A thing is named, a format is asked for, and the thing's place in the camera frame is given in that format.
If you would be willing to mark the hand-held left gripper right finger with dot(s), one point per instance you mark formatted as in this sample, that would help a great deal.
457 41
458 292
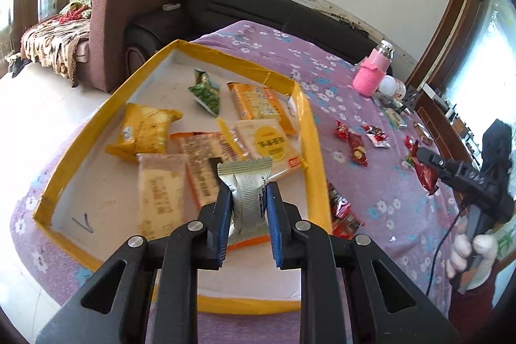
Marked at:
272 223

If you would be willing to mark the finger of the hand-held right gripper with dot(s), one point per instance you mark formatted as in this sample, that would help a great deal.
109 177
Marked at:
451 180
441 162

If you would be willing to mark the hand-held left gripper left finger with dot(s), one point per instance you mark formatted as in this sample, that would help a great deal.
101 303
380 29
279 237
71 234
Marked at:
225 231

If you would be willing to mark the large red snack packet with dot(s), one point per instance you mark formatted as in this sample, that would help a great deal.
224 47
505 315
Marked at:
425 174

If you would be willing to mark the silver snack packet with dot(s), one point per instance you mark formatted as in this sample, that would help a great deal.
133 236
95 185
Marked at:
248 199

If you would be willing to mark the clear cracker packet orange edges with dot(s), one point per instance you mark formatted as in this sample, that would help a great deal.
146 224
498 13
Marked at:
205 166

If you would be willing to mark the beige cracker packet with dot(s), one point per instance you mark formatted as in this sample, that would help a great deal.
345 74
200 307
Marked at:
161 199

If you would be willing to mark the cracker packet round yellow label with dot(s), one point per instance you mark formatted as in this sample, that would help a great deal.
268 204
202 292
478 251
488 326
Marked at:
270 142

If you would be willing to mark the cardboard box with yellow tape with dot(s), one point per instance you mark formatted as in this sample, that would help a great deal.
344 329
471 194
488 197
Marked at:
113 199

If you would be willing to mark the person's right forearm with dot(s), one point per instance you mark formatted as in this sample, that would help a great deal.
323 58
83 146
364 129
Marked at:
471 311

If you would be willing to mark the person's right hand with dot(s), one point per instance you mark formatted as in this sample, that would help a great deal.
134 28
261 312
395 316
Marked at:
457 259

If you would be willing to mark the brown snack packet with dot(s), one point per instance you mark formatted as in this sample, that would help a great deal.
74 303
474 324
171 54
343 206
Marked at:
424 133

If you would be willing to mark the wooden cabinet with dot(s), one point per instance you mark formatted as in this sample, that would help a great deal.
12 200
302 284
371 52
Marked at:
447 122

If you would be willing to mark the green cracker packet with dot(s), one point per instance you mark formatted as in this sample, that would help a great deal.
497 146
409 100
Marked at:
395 118

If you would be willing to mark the red and white candy packet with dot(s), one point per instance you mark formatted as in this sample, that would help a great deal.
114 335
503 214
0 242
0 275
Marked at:
375 135

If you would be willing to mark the black phone stand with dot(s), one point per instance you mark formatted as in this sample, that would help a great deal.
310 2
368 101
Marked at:
411 96

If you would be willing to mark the flat red sachet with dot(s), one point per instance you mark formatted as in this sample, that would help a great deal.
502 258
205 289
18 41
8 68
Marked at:
348 225

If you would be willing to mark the dark green bag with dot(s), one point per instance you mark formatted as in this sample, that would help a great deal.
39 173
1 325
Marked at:
385 101

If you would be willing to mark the white round lamp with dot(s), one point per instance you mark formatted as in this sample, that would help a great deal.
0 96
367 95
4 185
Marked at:
387 86

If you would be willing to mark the pink bottle with knitted sleeve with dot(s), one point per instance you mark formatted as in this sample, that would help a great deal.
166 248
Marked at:
373 72

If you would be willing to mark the black sofa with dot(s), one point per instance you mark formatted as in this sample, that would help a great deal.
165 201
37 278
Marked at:
242 5

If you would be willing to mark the small white remote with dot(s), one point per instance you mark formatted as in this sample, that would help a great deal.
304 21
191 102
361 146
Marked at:
171 6

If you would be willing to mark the brown armchair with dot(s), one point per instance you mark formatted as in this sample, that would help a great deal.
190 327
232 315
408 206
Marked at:
121 5

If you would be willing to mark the patterned blanket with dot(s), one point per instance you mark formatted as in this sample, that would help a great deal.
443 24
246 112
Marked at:
52 45

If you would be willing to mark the green and red clothes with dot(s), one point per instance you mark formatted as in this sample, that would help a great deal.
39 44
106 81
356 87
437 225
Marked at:
76 7

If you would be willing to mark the wooden door frame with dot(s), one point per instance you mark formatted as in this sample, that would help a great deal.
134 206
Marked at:
455 17

